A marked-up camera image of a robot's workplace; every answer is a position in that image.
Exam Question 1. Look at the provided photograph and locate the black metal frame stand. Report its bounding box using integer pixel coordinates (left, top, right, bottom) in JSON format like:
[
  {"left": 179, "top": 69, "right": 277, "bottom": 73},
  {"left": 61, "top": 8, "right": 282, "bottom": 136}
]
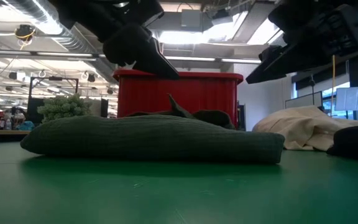
[{"left": 27, "top": 76, "right": 80, "bottom": 124}]

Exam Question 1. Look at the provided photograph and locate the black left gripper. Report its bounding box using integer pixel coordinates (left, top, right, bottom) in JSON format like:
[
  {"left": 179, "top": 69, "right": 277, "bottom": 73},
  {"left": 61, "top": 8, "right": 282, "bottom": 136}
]
[{"left": 103, "top": 23, "right": 180, "bottom": 80}]

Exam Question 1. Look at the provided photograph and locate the artificial green potted plant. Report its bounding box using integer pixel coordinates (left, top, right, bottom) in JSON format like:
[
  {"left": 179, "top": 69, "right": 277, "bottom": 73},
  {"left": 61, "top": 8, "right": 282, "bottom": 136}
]
[{"left": 37, "top": 94, "right": 93, "bottom": 124}]

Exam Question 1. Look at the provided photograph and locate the black garment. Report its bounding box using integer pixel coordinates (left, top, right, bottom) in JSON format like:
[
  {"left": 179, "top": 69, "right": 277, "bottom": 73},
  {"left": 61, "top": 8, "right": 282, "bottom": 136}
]
[{"left": 326, "top": 123, "right": 358, "bottom": 162}]

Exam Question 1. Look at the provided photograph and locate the red plastic bin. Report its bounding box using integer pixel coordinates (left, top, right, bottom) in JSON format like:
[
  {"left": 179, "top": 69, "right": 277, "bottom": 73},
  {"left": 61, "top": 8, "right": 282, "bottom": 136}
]
[{"left": 112, "top": 68, "right": 244, "bottom": 128}]

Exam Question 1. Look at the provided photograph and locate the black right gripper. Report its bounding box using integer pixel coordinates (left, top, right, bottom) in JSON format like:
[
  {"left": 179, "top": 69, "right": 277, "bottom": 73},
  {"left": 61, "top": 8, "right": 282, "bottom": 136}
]
[{"left": 246, "top": 4, "right": 358, "bottom": 85}]

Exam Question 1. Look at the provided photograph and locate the grey partition panel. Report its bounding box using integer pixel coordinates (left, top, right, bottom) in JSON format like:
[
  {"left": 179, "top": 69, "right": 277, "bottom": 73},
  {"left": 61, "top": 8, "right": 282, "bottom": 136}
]
[{"left": 284, "top": 91, "right": 324, "bottom": 110}]

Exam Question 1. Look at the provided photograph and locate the long ceiling light tube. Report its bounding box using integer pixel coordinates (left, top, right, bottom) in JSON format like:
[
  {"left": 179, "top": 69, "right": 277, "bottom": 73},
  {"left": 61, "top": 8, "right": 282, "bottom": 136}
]
[{"left": 0, "top": 49, "right": 262, "bottom": 65}]

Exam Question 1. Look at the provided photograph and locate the dark green garment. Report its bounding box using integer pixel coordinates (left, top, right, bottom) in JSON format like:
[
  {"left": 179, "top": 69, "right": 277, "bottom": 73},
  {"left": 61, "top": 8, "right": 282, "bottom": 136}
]
[{"left": 19, "top": 93, "right": 285, "bottom": 165}]

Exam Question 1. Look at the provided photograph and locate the cream garment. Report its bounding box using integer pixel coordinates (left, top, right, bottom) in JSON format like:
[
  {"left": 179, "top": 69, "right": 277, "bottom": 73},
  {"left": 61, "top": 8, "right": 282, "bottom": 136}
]
[{"left": 252, "top": 105, "right": 358, "bottom": 152}]

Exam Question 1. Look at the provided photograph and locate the white screen panel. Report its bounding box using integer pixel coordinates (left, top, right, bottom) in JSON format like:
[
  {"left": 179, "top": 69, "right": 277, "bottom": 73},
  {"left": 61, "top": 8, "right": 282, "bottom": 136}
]
[{"left": 334, "top": 86, "right": 358, "bottom": 112}]

